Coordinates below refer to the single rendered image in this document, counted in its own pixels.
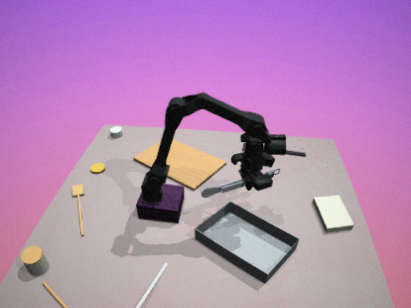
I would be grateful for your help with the light wooden board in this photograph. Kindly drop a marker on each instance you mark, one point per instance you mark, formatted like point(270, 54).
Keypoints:
point(188, 166)

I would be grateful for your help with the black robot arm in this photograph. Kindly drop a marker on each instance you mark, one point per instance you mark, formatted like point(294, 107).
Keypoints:
point(256, 134)

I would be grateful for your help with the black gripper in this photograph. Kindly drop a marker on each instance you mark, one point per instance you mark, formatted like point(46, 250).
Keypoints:
point(250, 172)

